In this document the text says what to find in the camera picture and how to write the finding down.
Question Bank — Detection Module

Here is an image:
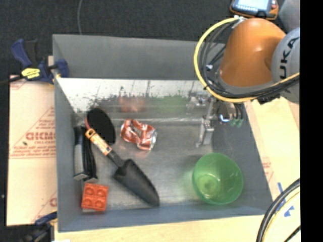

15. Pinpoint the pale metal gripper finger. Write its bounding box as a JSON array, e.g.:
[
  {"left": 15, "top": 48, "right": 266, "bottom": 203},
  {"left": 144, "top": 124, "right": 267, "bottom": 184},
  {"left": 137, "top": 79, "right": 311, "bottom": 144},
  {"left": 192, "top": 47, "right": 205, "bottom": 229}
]
[
  {"left": 195, "top": 120, "right": 208, "bottom": 148},
  {"left": 204, "top": 122, "right": 216, "bottom": 146}
]

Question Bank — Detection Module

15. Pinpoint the grey metal bin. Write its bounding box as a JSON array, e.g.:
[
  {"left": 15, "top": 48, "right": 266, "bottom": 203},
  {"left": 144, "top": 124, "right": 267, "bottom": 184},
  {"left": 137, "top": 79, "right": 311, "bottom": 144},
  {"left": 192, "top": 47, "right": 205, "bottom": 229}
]
[{"left": 51, "top": 33, "right": 275, "bottom": 232}]

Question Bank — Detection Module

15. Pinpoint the green plastic cup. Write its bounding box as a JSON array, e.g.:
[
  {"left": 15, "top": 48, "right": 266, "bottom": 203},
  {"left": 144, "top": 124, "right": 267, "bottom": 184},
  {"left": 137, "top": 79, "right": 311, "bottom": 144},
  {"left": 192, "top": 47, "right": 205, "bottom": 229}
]
[{"left": 191, "top": 152, "right": 245, "bottom": 206}]

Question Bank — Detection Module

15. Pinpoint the crushed red drink can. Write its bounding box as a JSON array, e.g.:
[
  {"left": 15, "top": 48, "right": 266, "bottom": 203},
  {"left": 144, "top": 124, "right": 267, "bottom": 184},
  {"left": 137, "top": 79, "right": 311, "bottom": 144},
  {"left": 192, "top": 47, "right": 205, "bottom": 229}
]
[{"left": 119, "top": 118, "right": 158, "bottom": 151}]

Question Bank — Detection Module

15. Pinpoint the grey and black hand tool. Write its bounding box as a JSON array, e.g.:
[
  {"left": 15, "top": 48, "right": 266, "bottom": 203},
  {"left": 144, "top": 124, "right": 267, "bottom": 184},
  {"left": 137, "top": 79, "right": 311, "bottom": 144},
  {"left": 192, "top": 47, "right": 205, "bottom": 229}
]
[{"left": 72, "top": 125, "right": 99, "bottom": 183}]

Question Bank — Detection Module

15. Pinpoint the orange toy brick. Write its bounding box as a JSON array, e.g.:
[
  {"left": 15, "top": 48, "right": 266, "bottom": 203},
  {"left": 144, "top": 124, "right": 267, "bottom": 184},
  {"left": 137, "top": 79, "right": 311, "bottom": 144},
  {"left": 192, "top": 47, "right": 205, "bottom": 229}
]
[{"left": 80, "top": 182, "right": 110, "bottom": 213}]

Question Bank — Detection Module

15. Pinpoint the black trowel orange handle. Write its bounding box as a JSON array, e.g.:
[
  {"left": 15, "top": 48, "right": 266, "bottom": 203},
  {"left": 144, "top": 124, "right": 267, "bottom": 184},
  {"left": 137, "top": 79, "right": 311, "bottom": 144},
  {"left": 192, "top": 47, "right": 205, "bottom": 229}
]
[{"left": 84, "top": 128, "right": 161, "bottom": 208}]

